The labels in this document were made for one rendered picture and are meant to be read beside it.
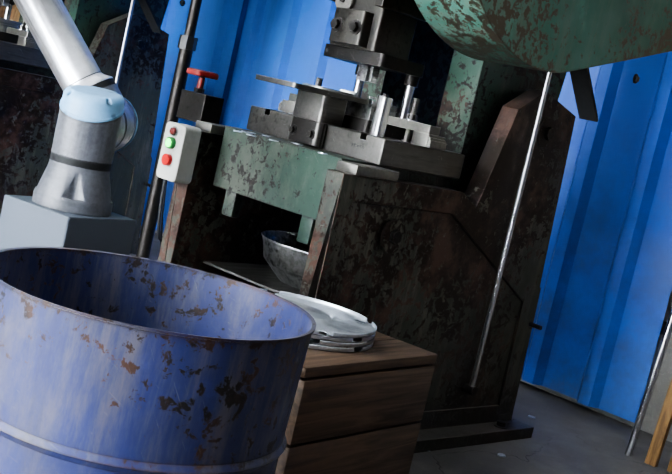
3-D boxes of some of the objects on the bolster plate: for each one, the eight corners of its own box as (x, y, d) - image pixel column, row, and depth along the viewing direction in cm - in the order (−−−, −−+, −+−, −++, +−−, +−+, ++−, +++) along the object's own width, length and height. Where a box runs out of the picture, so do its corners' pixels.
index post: (376, 136, 243) (386, 93, 242) (367, 134, 245) (376, 91, 244) (385, 138, 245) (394, 95, 244) (375, 135, 247) (384, 93, 246)
